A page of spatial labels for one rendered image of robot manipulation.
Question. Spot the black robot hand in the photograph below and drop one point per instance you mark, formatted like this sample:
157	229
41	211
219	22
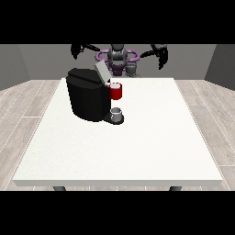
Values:
162	55
76	49

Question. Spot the pale grey machine lid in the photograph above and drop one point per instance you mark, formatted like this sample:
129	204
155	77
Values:
102	71

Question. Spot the small grey coffee pod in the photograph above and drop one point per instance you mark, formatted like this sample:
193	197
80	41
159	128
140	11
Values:
131	70

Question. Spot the black coffee machine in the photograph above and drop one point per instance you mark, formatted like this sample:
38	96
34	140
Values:
87	98

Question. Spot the red pod holder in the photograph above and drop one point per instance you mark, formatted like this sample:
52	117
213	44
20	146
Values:
116	92

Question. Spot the grey robot trunk purple rings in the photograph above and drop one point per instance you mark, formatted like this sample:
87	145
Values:
116	54

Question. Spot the small grey cup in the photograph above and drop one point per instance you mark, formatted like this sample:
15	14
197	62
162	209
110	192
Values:
116	114

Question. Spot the dark table leg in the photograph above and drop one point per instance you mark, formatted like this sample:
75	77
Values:
59	188
175	188

